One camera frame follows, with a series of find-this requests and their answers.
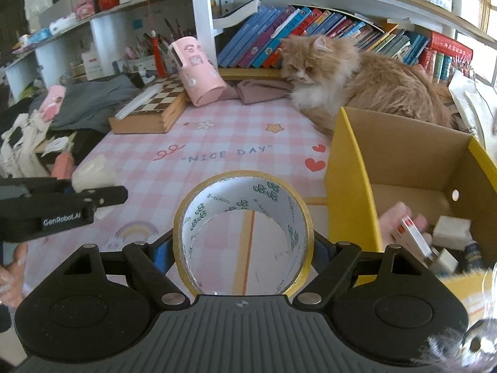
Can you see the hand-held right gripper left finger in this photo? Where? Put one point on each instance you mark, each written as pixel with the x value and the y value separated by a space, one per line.
pixel 163 256

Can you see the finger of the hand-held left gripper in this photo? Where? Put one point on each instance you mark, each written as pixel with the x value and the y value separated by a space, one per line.
pixel 108 196
pixel 42 184

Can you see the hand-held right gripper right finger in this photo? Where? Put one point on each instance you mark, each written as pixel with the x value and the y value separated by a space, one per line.
pixel 319 254

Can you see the yellow tape roll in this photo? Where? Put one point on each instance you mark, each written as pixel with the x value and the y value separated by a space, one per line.
pixel 295 237

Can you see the yellow cardboard box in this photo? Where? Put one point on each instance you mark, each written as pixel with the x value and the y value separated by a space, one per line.
pixel 349 186

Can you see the pink fuzzy glove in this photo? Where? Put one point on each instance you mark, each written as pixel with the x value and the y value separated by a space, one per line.
pixel 392 217

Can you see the white carton with red label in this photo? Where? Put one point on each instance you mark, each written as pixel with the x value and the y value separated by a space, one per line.
pixel 413 239

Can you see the white charger plug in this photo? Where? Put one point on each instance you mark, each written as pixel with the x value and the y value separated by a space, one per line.
pixel 444 262

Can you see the small white box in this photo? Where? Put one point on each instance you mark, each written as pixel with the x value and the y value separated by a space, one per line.
pixel 450 233

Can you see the navy white spray bottle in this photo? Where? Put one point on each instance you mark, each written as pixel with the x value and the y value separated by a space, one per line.
pixel 471 254

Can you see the pink checked tablecloth desktop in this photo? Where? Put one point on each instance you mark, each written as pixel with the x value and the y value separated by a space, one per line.
pixel 240 132

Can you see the person's left hand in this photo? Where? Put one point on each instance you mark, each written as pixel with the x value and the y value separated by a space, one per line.
pixel 13 279

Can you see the orange pink bottle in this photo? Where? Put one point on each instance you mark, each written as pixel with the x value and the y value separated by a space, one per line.
pixel 62 167

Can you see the white paper sheet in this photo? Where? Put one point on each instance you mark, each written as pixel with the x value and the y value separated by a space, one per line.
pixel 54 147

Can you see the white garment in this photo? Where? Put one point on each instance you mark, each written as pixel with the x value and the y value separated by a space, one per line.
pixel 19 147

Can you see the pink glove with white patch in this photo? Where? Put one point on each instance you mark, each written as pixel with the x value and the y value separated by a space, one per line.
pixel 52 103

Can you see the grey cloth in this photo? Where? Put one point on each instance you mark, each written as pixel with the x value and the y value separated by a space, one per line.
pixel 93 103

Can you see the clear plastic tube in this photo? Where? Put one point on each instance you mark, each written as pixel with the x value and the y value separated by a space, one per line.
pixel 136 103

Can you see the wooden chess box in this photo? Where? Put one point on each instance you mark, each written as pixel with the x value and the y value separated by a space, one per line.
pixel 163 101

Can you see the white box with red stripe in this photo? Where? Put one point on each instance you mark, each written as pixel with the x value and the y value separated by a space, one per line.
pixel 93 66

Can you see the pen holder with pens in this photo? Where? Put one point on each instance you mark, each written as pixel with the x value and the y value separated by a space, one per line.
pixel 141 62

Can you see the red slender ornament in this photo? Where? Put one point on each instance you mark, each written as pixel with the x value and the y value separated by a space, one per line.
pixel 159 58

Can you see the blue tissue packet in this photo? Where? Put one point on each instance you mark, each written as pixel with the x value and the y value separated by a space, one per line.
pixel 35 37

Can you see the pink cylindrical case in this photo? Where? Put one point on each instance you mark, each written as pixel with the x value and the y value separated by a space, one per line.
pixel 198 77

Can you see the white printed packet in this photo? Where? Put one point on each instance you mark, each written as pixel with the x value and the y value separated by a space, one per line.
pixel 62 24

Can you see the mauve folded cloth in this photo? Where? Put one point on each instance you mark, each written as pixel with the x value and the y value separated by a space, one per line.
pixel 260 91

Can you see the pink printed box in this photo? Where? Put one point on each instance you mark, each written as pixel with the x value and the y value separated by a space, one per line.
pixel 84 9

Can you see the fluffy orange white cat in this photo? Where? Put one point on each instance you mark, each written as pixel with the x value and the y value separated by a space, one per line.
pixel 369 81

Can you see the white shelf unit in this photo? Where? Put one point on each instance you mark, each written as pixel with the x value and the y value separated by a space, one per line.
pixel 202 7

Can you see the crumpled white paper bag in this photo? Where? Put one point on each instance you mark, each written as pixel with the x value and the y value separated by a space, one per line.
pixel 466 101

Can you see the row of colourful books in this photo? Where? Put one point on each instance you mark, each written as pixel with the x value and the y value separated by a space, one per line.
pixel 256 35

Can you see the thick grey book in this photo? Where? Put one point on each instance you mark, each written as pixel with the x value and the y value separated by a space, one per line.
pixel 237 13

